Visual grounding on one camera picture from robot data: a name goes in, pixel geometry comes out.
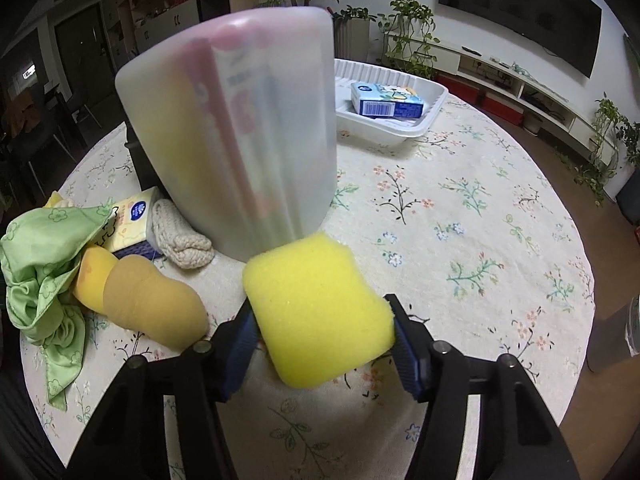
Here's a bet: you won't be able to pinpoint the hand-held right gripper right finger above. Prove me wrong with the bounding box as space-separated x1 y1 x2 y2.
382 294 581 480

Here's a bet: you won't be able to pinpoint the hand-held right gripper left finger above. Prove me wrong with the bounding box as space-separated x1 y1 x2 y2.
67 302 265 480

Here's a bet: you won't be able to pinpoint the bright yellow sponge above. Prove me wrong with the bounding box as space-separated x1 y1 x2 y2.
242 232 396 390

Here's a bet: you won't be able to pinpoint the orange gourd-shaped sponge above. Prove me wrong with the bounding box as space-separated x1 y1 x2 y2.
102 255 210 348

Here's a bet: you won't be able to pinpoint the orange-yellow sponge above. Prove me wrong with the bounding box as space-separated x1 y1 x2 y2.
72 249 118 311

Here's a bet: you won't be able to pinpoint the yellow tissue packet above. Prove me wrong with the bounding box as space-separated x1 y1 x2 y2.
90 187 162 261

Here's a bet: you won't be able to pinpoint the green floral cloth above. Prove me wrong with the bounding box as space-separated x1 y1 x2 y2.
0 204 115 408

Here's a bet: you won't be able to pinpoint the white plastic tray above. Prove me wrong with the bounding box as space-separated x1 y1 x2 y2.
334 58 449 138

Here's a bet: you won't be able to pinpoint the beige knitted cloth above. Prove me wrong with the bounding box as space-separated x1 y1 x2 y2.
151 199 215 268

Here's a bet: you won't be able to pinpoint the floral tablecloth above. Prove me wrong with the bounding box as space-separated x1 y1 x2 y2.
20 87 596 480

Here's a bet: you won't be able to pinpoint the translucent white plastic container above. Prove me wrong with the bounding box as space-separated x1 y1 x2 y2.
115 6 337 263

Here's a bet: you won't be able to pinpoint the blue tissue packet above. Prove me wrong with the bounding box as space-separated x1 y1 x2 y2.
350 81 425 120

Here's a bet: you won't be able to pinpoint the red storage box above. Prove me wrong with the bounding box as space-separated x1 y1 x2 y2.
482 95 526 123
437 74 478 106

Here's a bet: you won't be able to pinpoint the dark dining chair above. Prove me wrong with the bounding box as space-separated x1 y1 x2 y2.
47 85 101 161

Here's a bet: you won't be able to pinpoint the white television cabinet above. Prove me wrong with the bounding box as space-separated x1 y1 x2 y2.
385 40 621 166

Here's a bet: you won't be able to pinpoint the pothos in white pot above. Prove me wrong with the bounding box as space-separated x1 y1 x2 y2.
560 92 640 206

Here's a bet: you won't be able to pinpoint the small plant in ribbed planter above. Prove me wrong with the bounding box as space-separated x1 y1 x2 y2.
332 5 377 61

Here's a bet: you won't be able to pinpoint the trailing pothos plant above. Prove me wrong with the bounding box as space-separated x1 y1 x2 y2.
377 0 441 78

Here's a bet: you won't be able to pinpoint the wall shelving unit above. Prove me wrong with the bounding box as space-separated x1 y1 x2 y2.
117 0 201 56

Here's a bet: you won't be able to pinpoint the wall television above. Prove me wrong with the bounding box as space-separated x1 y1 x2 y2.
438 0 602 79

